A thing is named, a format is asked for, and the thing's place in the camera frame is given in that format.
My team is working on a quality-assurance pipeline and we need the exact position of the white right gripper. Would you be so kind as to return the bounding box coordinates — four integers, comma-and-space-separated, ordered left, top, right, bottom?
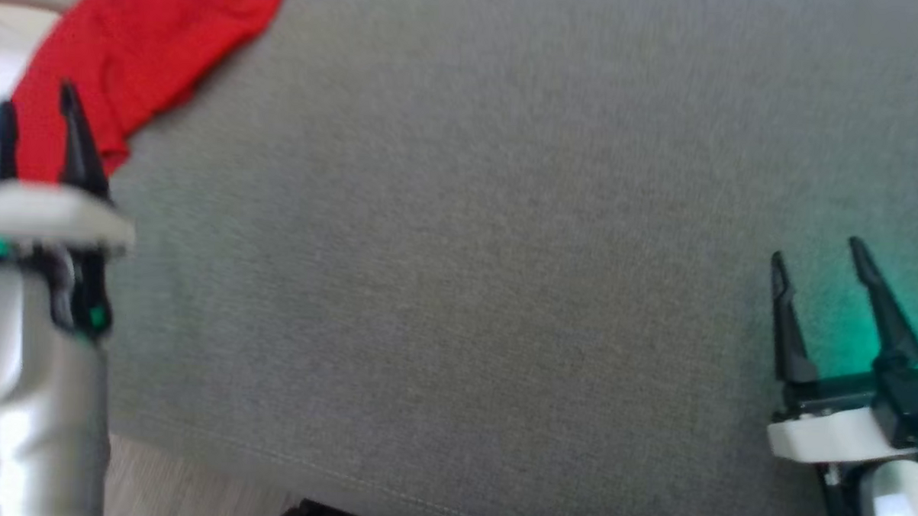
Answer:
762, 233, 918, 469

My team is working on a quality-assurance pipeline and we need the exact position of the grey fabric sofa seat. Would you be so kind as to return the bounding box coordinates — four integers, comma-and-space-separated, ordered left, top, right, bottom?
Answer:
68, 0, 918, 516

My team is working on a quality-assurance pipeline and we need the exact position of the red garment with white stripes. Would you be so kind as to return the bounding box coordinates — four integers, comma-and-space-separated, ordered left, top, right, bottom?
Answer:
7, 0, 290, 193

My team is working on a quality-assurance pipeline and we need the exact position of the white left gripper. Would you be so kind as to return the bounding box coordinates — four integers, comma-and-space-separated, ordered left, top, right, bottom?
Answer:
0, 79, 143, 347

